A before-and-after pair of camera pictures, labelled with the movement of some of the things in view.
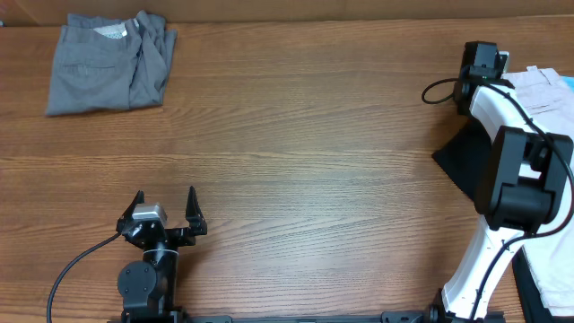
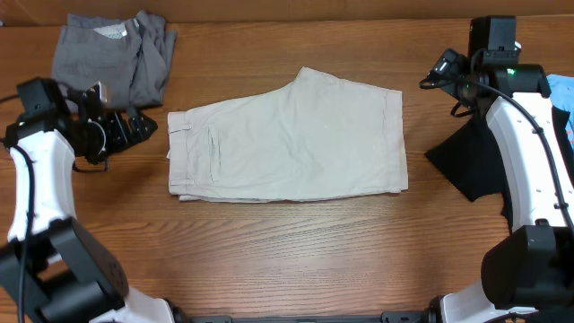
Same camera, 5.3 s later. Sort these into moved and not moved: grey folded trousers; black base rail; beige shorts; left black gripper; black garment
Moved: beige shorts; left black gripper
Not moved: black garment; grey folded trousers; black base rail
